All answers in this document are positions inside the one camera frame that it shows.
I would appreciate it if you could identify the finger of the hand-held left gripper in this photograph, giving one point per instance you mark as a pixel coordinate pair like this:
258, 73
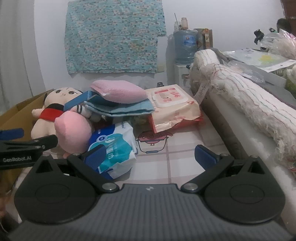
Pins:
11, 134
48, 140

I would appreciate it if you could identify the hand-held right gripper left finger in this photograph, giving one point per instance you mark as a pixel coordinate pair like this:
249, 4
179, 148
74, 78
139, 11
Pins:
98, 154

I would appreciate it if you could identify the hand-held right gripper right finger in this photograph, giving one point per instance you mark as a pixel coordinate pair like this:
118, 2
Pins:
205, 155

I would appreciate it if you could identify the blue and white tissue pack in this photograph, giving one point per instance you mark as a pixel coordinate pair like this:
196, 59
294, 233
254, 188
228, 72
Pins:
115, 143

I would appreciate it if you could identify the brown cardboard box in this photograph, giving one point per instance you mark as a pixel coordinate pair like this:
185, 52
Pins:
13, 113

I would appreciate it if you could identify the pink plush toy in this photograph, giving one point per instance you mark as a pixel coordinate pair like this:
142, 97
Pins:
71, 129

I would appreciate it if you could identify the black-haired doll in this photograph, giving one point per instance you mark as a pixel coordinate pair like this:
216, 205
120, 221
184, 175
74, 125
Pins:
62, 93

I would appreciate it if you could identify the light blue towel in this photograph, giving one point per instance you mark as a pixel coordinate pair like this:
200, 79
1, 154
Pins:
129, 109

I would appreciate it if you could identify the pink cloth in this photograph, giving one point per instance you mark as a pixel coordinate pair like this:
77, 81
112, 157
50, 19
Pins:
120, 91

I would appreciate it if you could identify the checked printed mat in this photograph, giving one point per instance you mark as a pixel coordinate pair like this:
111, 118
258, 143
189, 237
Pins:
185, 148

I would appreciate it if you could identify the pink wet wipes pack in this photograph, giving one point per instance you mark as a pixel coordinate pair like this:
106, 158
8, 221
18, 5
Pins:
173, 111

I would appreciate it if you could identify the rolled white quilt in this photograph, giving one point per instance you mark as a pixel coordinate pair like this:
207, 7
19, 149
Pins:
242, 92

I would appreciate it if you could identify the white water dispenser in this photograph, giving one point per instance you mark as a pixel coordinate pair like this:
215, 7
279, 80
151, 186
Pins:
180, 74

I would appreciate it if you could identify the white door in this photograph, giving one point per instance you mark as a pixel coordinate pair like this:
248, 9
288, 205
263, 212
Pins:
16, 46

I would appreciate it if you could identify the printed plastic sheet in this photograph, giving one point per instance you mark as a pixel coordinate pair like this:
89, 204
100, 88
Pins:
259, 59

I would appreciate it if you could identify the blue water jug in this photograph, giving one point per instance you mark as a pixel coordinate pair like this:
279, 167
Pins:
185, 46

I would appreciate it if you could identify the tall brown carton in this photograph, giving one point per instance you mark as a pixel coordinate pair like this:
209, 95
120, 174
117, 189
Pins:
204, 38

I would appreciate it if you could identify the small black clamp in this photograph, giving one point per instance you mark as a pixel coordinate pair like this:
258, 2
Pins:
258, 34

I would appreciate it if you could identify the clear plastic bag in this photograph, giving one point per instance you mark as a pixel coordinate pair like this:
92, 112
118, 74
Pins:
279, 44

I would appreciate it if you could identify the small pale bottle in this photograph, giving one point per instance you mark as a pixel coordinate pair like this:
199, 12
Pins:
184, 23

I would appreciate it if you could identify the brown wooden cabinet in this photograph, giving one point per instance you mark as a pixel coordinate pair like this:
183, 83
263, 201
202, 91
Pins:
289, 8

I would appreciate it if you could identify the blue patterned wall cloth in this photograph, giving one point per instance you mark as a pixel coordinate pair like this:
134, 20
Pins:
111, 34

